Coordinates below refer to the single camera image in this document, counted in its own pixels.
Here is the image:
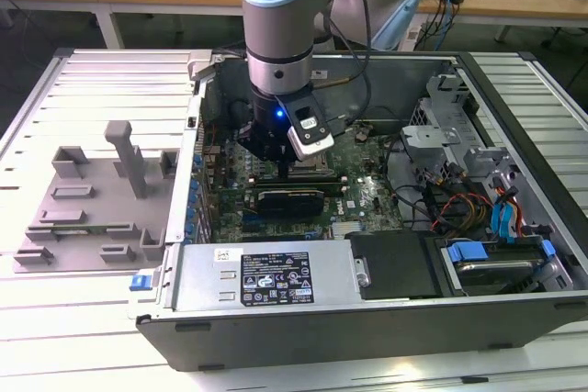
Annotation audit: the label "CPU socket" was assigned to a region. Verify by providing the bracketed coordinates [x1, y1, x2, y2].
[291, 155, 333, 177]

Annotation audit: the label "RAM slot with black clip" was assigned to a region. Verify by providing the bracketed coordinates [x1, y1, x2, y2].
[251, 172, 336, 179]

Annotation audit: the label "RAM slot with white clip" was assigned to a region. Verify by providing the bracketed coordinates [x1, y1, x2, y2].
[250, 176, 340, 184]

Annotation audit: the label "black graphics card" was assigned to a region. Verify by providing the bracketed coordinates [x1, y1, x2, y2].
[254, 185, 326, 219]

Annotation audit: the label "green motherboard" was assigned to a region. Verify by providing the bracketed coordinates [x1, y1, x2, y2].
[196, 121, 408, 245]

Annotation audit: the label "silver finned heatsink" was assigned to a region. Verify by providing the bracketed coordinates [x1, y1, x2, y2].
[331, 220, 369, 241]

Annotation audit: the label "silver power supply unit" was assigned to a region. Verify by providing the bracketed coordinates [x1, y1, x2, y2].
[161, 239, 365, 316]

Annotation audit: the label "grey metal drive cage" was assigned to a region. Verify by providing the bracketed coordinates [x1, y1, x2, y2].
[398, 68, 523, 191]

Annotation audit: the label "grey parts rack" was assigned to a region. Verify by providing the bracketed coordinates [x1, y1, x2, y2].
[11, 119, 181, 276]

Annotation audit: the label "white barcode tag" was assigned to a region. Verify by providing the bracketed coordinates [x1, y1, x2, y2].
[406, 23, 423, 51]

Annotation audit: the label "black plastic cover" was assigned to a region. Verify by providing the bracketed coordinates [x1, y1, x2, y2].
[344, 230, 445, 300]

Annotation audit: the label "dark grey PC case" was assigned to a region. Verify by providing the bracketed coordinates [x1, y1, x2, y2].
[135, 50, 588, 373]

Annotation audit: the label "hard disk in blue carrier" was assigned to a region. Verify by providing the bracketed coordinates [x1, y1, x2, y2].
[439, 238, 560, 297]

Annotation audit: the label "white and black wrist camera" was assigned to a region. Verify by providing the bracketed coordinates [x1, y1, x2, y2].
[275, 91, 335, 160]

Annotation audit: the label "black cable with brass plug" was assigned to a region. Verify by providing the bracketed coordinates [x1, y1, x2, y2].
[314, 19, 373, 90]

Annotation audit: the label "black camera cable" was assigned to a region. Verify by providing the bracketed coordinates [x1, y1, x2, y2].
[316, 0, 374, 136]

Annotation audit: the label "black wire bundle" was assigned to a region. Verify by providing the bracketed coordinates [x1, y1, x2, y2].
[383, 132, 405, 173]

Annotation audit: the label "blue network cable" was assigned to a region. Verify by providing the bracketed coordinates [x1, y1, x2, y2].
[431, 0, 456, 50]

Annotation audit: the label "red and yellow wires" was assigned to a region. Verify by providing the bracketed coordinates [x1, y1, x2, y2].
[431, 190, 492, 233]

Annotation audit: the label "blue flat wire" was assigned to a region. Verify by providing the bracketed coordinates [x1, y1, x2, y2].
[490, 185, 520, 246]

